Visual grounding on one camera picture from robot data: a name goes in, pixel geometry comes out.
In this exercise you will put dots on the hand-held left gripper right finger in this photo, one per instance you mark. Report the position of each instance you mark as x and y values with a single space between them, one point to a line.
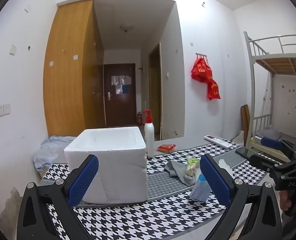
215 180

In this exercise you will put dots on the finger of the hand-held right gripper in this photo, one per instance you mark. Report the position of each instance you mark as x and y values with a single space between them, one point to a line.
260 161
271 143

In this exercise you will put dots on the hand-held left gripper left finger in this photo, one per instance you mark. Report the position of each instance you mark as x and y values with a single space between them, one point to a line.
84 180

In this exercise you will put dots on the light blue tissue pack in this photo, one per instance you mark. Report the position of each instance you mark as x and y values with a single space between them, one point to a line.
200 190

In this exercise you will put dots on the green tissue packet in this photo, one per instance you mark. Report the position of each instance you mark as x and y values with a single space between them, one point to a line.
191 167

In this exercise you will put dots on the grey sock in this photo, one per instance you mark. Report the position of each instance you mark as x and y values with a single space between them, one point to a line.
178 170

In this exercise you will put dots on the white foam box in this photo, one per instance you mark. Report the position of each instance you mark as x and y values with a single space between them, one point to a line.
118 160

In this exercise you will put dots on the person's right hand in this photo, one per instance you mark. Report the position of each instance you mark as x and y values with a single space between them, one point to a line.
285 201

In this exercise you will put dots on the grey cloth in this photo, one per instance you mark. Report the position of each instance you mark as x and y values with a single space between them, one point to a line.
269 133

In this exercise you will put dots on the black smartphone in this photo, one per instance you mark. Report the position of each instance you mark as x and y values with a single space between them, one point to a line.
241 152

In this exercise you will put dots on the white plastic bag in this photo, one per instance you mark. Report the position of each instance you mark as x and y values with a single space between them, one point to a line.
238 138

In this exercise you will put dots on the brown wooden boards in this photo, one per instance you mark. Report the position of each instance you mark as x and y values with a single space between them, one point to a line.
245 122

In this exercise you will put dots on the white remote control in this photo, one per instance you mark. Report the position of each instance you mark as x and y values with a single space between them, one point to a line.
218 141

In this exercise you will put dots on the light blue cloth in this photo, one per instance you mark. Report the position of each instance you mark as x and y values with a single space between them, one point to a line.
50 150

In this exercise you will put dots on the red snack packet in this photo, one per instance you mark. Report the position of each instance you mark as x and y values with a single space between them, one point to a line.
166 148

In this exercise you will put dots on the houndstooth tablecloth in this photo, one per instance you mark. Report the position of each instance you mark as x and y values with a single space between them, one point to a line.
163 220

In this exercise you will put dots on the white lotion pump bottle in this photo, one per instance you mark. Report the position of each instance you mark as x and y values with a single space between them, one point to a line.
149 135

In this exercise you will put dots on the metal bunk bed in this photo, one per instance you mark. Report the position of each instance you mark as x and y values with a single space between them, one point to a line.
282 63

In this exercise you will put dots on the red fire extinguisher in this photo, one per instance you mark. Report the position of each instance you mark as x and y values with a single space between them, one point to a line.
139 119

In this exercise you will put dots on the dark brown door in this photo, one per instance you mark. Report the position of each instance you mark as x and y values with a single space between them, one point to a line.
120 105

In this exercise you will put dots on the red plastic bag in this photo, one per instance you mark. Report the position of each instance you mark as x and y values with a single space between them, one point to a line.
203 72

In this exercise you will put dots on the blue door notice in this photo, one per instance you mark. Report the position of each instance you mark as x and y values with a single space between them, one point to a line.
125 88

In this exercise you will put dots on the grey door notice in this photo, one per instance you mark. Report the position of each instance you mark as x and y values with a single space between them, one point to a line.
118 80

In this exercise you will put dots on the wooden side door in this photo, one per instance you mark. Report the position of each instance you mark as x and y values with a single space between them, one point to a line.
155 92

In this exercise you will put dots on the wooden wardrobe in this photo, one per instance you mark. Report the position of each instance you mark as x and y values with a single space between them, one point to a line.
68 67

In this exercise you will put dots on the ceiling lamp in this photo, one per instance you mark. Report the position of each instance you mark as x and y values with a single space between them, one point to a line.
126 27

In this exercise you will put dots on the white wall socket plate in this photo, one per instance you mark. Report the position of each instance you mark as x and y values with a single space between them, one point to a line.
3 110

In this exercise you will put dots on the metal wall hook rack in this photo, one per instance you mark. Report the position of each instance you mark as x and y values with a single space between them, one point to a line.
201 54

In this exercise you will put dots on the white wall junction cover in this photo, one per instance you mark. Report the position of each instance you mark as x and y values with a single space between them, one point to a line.
13 50

